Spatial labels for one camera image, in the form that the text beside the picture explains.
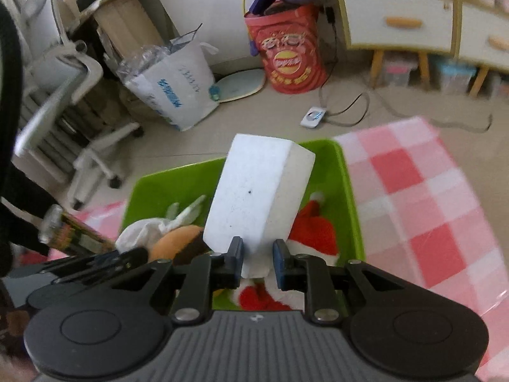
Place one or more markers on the white rabbit plush toy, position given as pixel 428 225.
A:
pixel 139 232

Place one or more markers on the white round floor scale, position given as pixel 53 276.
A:
pixel 238 85

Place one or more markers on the white office chair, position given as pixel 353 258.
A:
pixel 67 87

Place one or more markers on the red snack bucket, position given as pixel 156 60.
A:
pixel 292 55

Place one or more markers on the pink checkered tablecloth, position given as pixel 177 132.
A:
pixel 421 215

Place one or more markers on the white woven bag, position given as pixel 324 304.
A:
pixel 179 87

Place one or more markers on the pile of clear plastic bottles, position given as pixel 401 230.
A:
pixel 147 61

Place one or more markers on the green plastic bin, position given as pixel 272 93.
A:
pixel 175 191

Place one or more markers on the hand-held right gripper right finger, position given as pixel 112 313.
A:
pixel 280 264

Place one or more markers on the white cabinet with wooden legs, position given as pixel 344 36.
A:
pixel 401 20

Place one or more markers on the red santa plush toy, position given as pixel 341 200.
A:
pixel 314 230

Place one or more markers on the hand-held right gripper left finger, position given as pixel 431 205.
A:
pixel 237 258

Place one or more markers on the wooden desk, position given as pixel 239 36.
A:
pixel 119 12

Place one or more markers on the pink clear storage box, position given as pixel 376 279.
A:
pixel 397 69

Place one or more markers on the blue clear storage box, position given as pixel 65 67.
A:
pixel 453 75

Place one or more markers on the white foam block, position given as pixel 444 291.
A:
pixel 254 191

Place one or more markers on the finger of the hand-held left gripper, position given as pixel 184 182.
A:
pixel 119 260

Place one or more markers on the orange brown plush toy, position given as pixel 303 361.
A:
pixel 179 240

